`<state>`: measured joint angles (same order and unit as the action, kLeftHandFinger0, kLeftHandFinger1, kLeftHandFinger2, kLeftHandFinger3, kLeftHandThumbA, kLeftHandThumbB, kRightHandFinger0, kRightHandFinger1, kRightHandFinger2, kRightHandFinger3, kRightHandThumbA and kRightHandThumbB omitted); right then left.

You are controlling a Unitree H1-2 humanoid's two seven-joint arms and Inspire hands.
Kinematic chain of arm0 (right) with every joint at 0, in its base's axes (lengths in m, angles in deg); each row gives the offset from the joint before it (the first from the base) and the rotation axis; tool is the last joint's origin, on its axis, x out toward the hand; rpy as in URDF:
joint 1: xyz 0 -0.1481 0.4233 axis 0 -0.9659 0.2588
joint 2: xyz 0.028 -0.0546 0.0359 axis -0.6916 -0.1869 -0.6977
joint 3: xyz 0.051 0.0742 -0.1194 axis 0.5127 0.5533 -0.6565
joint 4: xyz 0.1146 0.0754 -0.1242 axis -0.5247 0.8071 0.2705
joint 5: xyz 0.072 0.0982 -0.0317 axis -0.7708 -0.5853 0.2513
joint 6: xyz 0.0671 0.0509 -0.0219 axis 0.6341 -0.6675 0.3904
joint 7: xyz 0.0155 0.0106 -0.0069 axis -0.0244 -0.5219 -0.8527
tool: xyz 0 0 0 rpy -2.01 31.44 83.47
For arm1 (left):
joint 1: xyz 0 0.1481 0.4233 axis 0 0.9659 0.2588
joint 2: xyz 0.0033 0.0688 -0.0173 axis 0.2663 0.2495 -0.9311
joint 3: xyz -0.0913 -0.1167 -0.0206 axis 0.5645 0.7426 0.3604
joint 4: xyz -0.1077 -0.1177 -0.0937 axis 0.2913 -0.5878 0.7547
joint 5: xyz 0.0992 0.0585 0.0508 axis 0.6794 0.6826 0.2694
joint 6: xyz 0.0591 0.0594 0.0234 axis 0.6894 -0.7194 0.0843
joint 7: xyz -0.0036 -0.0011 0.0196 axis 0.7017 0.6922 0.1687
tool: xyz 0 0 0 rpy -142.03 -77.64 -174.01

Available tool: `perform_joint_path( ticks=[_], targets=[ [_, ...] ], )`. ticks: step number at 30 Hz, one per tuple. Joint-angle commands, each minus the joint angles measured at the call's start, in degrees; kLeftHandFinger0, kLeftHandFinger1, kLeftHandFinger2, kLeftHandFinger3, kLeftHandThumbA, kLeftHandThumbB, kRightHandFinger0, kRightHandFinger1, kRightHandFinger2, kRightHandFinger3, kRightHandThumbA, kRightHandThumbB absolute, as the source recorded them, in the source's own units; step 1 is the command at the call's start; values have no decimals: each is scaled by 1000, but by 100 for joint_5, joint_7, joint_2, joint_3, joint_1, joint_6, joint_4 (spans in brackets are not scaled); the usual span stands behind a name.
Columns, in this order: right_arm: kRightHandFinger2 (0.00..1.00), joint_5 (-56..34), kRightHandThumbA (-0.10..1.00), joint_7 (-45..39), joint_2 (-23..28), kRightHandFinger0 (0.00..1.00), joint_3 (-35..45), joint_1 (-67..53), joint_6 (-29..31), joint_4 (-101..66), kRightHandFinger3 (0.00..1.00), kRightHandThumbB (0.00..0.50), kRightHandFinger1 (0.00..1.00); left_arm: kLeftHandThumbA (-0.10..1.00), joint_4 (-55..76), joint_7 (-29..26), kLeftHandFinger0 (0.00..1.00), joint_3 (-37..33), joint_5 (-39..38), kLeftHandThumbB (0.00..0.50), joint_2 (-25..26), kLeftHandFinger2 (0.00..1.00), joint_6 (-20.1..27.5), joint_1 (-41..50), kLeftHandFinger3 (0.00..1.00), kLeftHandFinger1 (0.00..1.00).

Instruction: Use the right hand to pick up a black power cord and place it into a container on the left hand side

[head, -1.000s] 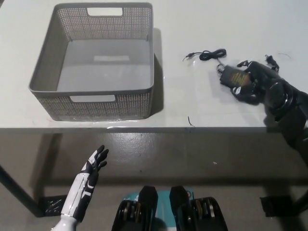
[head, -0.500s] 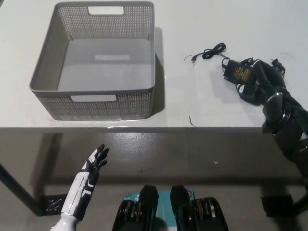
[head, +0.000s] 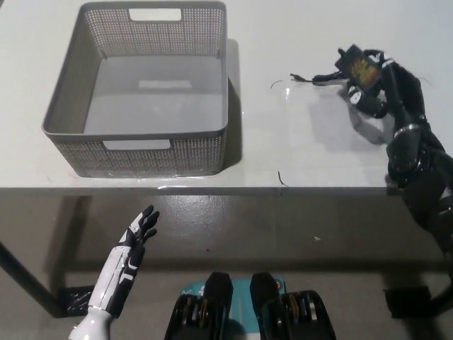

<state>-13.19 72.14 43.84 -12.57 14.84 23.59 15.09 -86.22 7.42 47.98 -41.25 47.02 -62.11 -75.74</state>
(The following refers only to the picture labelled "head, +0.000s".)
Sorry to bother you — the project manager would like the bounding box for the black right hand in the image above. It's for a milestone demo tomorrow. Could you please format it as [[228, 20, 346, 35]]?
[[346, 49, 428, 132]]

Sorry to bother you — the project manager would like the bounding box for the white and black left hand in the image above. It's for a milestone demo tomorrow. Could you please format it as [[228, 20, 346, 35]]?
[[86, 204, 161, 317]]

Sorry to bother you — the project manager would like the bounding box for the black power adapter with cords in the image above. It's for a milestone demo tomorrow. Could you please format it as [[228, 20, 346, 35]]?
[[289, 44, 386, 98]]

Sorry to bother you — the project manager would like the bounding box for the black table leg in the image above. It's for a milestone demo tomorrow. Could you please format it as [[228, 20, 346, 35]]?
[[0, 239, 70, 318]]

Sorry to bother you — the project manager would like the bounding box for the black and teal robot torso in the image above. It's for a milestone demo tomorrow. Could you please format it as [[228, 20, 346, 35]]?
[[164, 271, 337, 340]]

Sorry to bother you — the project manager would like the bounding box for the gray perforated plastic basket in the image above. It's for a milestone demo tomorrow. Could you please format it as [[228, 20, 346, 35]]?
[[41, 1, 229, 179]]

